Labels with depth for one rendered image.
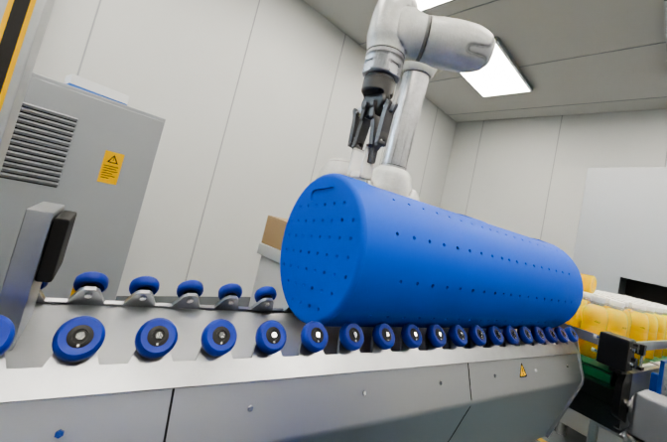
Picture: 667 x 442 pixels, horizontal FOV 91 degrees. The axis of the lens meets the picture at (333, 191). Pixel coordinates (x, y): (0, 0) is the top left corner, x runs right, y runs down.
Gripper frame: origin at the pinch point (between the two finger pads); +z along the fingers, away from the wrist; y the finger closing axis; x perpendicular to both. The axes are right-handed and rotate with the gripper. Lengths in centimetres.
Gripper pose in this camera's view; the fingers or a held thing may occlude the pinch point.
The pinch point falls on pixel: (361, 164)
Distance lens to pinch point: 75.4
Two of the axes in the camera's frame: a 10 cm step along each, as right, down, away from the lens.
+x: 8.1, 2.3, 5.5
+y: 5.5, 0.6, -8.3
